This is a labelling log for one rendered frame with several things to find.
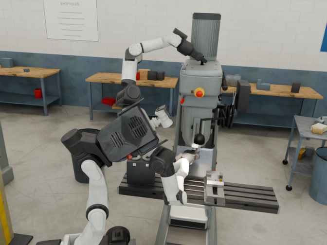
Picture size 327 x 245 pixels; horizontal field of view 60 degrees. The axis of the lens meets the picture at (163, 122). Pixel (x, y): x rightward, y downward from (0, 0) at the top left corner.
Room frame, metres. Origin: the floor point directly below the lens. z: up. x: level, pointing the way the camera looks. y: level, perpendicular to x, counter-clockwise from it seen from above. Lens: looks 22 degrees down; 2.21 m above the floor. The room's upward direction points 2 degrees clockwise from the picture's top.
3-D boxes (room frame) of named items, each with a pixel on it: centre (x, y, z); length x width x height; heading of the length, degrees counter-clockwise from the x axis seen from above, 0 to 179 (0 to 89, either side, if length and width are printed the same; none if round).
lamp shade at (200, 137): (1.67, -0.24, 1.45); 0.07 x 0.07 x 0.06
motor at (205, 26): (2.13, -0.27, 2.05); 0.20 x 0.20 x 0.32
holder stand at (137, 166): (1.95, 0.16, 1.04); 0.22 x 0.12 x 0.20; 89
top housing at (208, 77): (1.90, -0.24, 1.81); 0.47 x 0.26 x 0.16; 172
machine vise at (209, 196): (1.83, -0.41, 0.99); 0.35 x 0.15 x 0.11; 174
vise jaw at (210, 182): (1.80, -0.41, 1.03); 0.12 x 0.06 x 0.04; 84
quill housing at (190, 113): (1.89, -0.24, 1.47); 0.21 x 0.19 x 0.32; 82
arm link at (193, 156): (1.80, -0.19, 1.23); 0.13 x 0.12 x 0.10; 60
